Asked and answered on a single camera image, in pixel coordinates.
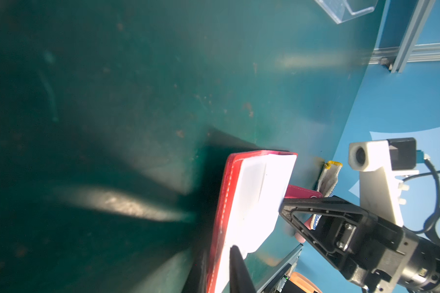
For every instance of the aluminium rail front frame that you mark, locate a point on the aluminium rail front frame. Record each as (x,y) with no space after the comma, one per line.
(409,33)

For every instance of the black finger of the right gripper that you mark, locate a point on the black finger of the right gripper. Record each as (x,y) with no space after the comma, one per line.
(322,227)

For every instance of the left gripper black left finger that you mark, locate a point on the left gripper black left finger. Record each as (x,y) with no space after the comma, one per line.
(197,278)

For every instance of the clear acrylic card organizer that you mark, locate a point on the clear acrylic card organizer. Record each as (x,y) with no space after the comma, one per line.
(341,11)

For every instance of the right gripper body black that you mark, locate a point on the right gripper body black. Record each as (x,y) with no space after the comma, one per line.
(378,255)

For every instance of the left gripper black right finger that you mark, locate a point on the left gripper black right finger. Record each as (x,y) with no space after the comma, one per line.
(240,280)

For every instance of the red card holder wallet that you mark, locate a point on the red card holder wallet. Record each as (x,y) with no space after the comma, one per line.
(253,187)

